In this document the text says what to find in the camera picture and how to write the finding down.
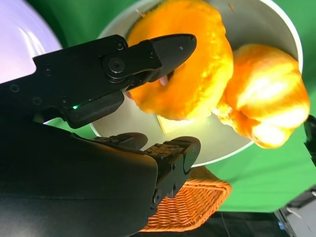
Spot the ring-shaped golden bread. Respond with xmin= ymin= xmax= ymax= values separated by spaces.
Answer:
xmin=125 ymin=0 xmax=234 ymax=121

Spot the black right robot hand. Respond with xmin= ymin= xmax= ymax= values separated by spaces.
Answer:
xmin=0 ymin=34 xmax=201 ymax=237

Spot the orange wicker basket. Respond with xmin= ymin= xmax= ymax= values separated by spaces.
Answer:
xmin=139 ymin=167 xmax=233 ymax=233

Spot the aluminium frame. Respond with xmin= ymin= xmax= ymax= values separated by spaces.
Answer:
xmin=274 ymin=190 xmax=316 ymax=237

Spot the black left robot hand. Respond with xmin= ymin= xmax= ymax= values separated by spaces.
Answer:
xmin=303 ymin=116 xmax=316 ymax=161

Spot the green tablecloth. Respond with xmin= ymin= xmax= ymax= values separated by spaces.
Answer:
xmin=26 ymin=0 xmax=316 ymax=213

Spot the lavender round plate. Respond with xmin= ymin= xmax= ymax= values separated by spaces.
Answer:
xmin=0 ymin=0 xmax=64 ymax=86

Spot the striped croissant bread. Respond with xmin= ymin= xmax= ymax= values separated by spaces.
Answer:
xmin=212 ymin=43 xmax=311 ymax=149

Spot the grey round bowl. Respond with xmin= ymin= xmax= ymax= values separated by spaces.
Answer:
xmin=89 ymin=0 xmax=304 ymax=168

